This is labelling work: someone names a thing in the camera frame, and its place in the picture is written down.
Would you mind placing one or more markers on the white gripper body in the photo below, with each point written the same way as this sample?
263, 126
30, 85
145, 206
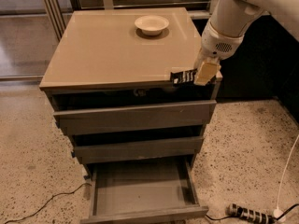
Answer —
216, 44

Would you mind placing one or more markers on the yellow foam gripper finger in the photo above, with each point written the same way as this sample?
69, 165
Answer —
201, 57
206, 72

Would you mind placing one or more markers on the black rxbar chocolate bar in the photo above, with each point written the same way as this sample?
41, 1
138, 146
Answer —
183, 77

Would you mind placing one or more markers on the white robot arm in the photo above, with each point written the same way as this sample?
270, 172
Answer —
225, 30

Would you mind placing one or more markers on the top grey drawer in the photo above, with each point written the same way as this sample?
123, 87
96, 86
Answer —
135, 118

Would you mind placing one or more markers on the middle grey drawer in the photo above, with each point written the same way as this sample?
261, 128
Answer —
139, 150

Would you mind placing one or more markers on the grey drawer cabinet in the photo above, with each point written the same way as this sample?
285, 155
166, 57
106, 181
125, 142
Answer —
104, 61

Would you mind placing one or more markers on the bottom grey open drawer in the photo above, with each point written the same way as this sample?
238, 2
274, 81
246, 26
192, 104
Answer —
143, 192

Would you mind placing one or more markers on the white ceramic bowl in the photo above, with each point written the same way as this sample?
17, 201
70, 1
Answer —
151, 25

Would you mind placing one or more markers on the black power strip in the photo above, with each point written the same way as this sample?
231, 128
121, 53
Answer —
249, 215

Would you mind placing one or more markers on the white wall plug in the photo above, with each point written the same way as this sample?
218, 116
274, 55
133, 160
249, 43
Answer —
276, 214

